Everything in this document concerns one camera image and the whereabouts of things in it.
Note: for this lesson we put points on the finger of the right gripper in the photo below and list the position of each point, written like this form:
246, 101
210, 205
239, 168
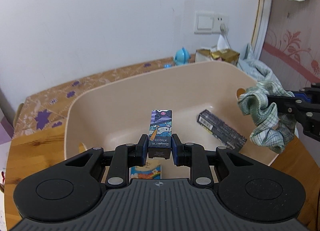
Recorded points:
307, 92
291, 105

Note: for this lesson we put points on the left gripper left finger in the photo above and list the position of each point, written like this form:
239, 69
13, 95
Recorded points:
122, 159

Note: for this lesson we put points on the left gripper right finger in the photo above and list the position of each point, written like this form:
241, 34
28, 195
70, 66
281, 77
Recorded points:
193, 156

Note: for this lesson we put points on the green checked cloth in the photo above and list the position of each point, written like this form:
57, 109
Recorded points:
273, 130

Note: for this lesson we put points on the cartoon printed small box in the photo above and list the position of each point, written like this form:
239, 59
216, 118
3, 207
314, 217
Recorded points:
160, 133

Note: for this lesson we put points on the rainbow cartoon small box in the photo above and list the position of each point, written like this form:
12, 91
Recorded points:
151, 170

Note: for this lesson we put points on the dark long box in bin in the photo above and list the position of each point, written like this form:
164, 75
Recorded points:
220, 130

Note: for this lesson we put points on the light blue quilt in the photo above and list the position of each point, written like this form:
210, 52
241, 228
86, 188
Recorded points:
256, 68

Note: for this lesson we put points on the beige plastic storage bin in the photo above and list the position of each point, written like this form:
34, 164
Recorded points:
120, 112

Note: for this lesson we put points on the gold tissue box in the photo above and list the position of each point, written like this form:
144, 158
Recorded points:
221, 51

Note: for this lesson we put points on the floral paper mat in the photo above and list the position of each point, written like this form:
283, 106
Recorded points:
49, 108

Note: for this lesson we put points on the pink purple board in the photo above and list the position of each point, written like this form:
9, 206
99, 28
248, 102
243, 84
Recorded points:
7, 116

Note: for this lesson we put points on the bed headboard cream frame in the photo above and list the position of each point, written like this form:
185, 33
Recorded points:
290, 54

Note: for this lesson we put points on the white wall switch socket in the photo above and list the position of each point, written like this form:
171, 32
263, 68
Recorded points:
209, 22

